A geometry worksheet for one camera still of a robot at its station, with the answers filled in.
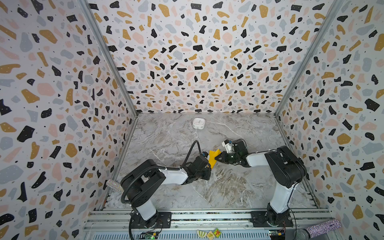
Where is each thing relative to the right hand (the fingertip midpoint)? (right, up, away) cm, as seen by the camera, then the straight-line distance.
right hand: (214, 155), depth 94 cm
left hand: (-2, -8, -6) cm, 10 cm away
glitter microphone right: (+39, -30, -27) cm, 56 cm away
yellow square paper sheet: (-2, -3, +1) cm, 4 cm away
